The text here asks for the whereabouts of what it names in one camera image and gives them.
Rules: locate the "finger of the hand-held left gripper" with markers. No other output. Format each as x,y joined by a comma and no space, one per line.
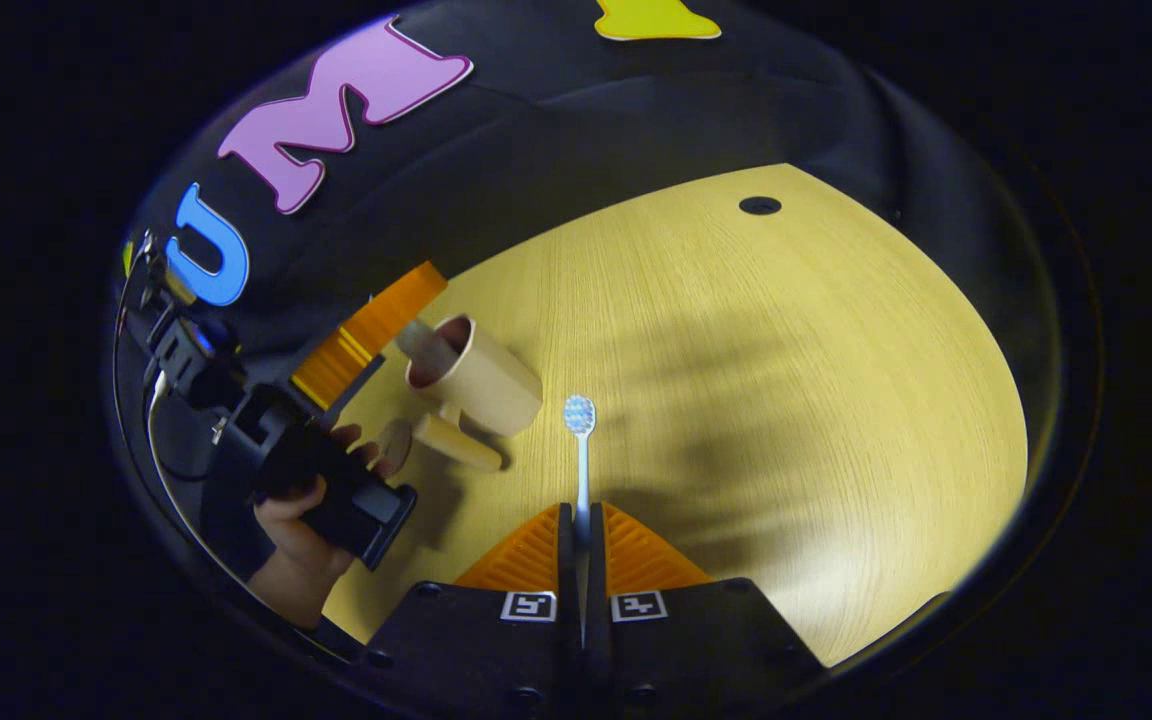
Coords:
366,335

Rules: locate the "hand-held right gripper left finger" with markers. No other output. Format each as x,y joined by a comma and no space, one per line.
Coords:
496,650

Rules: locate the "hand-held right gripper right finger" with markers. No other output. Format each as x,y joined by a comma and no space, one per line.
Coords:
676,650

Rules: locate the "light blue toothbrush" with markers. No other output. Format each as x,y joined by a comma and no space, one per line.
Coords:
582,470

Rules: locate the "wooden desktop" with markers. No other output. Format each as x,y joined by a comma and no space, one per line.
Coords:
786,400

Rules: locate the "black backdrop cloth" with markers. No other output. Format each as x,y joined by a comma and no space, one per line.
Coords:
536,150

